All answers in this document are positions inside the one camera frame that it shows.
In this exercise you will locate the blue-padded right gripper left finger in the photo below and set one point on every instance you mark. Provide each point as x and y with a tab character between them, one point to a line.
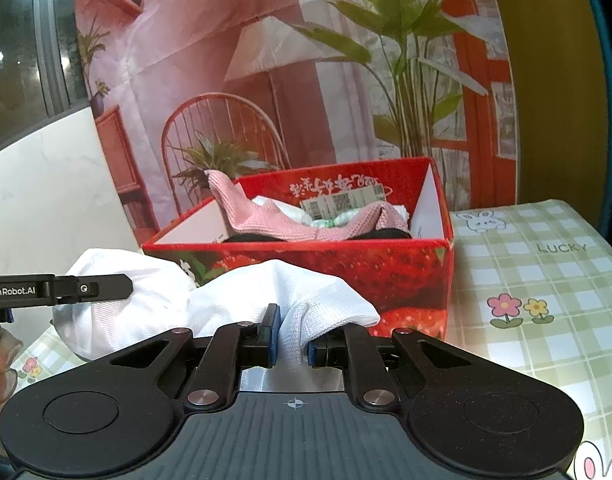
215	380

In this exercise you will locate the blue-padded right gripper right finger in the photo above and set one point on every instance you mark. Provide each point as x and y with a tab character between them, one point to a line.
351	349

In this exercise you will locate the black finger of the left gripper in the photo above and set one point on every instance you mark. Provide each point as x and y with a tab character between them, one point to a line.
90	288

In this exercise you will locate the white mesh cloth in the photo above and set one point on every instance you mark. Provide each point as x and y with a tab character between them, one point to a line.
165	297

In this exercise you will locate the black eye mask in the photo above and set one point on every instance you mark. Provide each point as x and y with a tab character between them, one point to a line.
381	234

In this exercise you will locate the printed room backdrop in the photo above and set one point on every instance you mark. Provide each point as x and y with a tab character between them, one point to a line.
178	86

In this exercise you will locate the red strawberry cardboard box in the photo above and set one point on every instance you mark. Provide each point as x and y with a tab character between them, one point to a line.
407	281

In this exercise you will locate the white green tied cloth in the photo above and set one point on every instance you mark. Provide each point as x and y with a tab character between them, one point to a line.
383	215

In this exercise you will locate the pink knotted cloth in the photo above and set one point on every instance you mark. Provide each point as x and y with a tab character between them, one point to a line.
246	217

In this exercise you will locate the white barcode label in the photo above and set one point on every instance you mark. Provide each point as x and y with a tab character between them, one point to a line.
328	207

